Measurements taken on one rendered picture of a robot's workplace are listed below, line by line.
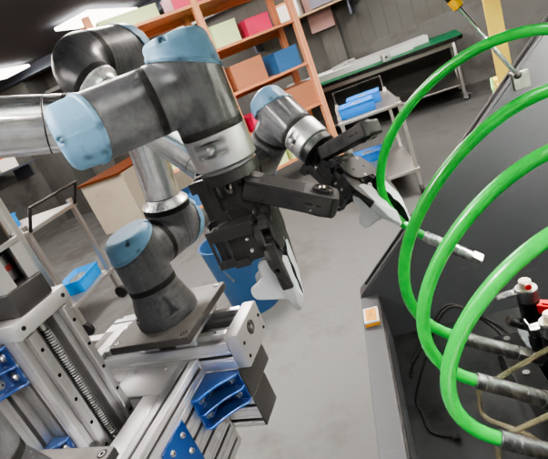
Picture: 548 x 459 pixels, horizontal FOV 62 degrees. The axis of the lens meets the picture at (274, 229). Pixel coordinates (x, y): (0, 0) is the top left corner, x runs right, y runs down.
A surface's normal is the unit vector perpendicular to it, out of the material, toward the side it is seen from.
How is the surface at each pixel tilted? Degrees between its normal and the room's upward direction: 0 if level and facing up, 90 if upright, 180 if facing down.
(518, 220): 90
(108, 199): 90
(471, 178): 90
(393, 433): 0
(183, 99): 108
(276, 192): 88
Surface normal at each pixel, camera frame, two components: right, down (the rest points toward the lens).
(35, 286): 0.90, -0.22
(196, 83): 0.33, 0.22
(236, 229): -0.11, 0.40
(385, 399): -0.36, -0.87
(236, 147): 0.52, 0.11
